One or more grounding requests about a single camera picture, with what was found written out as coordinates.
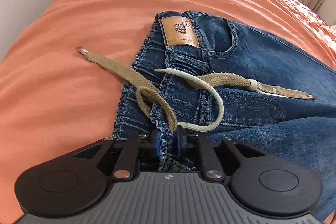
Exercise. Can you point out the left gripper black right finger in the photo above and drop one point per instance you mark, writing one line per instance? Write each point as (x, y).
(259, 181)

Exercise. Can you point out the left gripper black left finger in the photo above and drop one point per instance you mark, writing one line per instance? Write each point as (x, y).
(70, 184)

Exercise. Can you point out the blue denim jeans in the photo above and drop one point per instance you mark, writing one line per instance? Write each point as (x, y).
(220, 122)

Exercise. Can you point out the orange bed sheet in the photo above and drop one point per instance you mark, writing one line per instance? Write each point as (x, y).
(54, 101)

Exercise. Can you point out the beige drawstring belt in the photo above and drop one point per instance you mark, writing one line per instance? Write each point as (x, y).
(145, 89)

